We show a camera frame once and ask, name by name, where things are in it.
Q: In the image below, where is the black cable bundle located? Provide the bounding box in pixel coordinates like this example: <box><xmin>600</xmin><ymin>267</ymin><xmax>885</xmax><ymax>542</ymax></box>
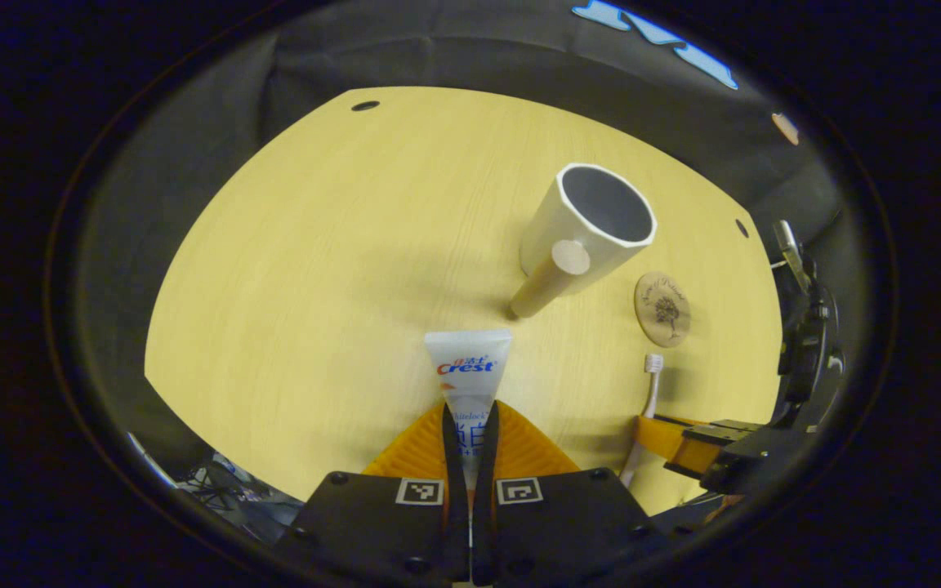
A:
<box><xmin>176</xmin><ymin>456</ymin><xmax>279</xmax><ymax>528</ymax></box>

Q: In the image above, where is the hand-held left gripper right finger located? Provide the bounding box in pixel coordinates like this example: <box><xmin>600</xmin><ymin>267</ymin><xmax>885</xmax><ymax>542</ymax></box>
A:
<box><xmin>470</xmin><ymin>399</ymin><xmax>671</xmax><ymax>586</ymax></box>

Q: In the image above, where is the black backdrop cloth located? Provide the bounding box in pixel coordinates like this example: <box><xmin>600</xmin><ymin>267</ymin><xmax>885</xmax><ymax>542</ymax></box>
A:
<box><xmin>50</xmin><ymin>0</ymin><xmax>855</xmax><ymax>507</ymax></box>

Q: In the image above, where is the round wooden coaster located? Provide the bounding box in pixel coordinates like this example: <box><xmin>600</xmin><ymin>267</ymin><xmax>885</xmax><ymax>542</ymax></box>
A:
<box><xmin>634</xmin><ymin>271</ymin><xmax>692</xmax><ymax>349</ymax></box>

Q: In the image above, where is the white cup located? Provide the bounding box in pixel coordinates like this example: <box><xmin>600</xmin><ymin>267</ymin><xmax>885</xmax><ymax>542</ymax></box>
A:
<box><xmin>507</xmin><ymin>163</ymin><xmax>658</xmax><ymax>321</ymax></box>

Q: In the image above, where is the white toothpaste tube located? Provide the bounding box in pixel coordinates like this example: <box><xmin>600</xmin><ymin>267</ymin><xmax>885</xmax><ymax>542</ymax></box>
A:
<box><xmin>424</xmin><ymin>328</ymin><xmax>514</xmax><ymax>511</ymax></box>

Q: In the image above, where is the white toothbrush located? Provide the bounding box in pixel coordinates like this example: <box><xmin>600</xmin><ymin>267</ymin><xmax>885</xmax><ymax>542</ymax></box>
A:
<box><xmin>619</xmin><ymin>353</ymin><xmax>665</xmax><ymax>489</ymax></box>

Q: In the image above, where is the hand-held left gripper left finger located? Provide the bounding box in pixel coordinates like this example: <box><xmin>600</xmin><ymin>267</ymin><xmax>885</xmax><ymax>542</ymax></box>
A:
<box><xmin>273</xmin><ymin>400</ymin><xmax>471</xmax><ymax>585</ymax></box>

